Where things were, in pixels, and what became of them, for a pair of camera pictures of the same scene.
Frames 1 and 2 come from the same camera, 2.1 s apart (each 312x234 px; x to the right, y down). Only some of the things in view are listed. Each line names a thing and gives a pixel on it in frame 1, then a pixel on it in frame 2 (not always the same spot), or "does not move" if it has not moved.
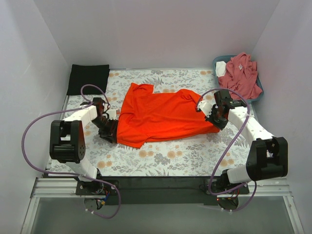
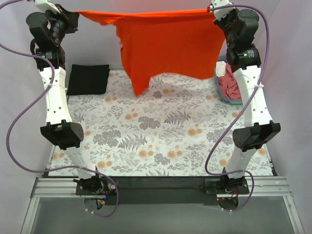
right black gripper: [215, 117] to [220, 19]
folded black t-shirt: [81, 75] does not move
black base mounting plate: [161, 190] does not move
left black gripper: [107, 129] to [70, 20]
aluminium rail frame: [265, 187] does not move
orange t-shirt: [147, 116] to [189, 42]
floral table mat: [212, 153] does not move
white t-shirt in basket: [220, 68] does not move
